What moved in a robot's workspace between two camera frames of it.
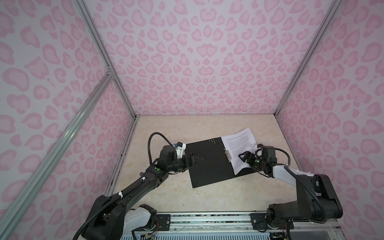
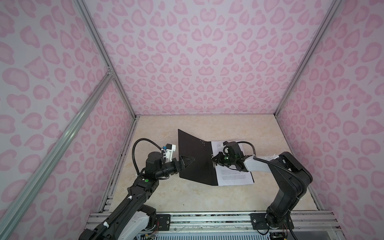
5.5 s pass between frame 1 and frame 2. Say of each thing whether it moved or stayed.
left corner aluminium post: stayed
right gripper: moved
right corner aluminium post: stayed
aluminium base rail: stayed
